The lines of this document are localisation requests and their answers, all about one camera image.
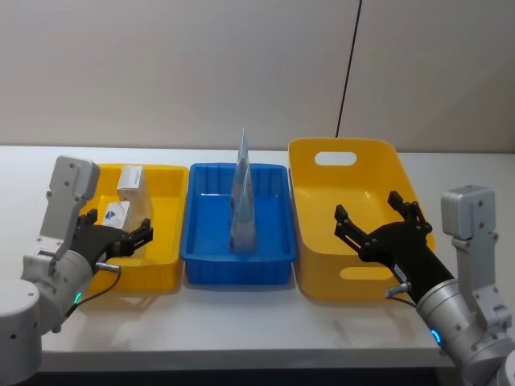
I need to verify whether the right gripper cable with plug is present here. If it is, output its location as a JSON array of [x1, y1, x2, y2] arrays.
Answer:
[[385, 282, 420, 310]]

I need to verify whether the thin black wall cable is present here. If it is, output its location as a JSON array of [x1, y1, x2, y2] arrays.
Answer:
[[335, 0, 364, 140]]

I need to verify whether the blue plastic bin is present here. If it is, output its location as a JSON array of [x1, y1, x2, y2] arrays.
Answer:
[[179, 162, 299, 287]]

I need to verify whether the gripper cable with plug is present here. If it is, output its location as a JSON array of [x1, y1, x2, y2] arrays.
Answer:
[[385, 282, 420, 310], [60, 261, 124, 323]]

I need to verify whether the small yellow plastic bin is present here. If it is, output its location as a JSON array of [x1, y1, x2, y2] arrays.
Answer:
[[78, 162, 191, 293]]

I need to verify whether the white box blue logo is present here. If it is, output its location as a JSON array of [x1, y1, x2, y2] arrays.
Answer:
[[100, 200, 134, 231]]

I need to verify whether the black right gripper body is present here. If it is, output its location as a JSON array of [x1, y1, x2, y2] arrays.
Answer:
[[357, 220, 459, 302]]

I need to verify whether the large yellow handled basket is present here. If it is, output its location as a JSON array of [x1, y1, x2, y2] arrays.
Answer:
[[287, 138, 438, 302]]

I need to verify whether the blue and white pouch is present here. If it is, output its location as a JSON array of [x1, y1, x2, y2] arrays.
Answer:
[[229, 128, 259, 254]]

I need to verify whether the left gripper cable with plug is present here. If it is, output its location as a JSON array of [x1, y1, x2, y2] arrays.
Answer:
[[60, 261, 124, 323]]

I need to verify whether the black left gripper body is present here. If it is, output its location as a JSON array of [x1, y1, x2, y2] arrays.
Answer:
[[68, 216, 136, 274]]

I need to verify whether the white box plain top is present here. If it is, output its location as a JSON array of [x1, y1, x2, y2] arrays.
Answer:
[[117, 165, 148, 203]]

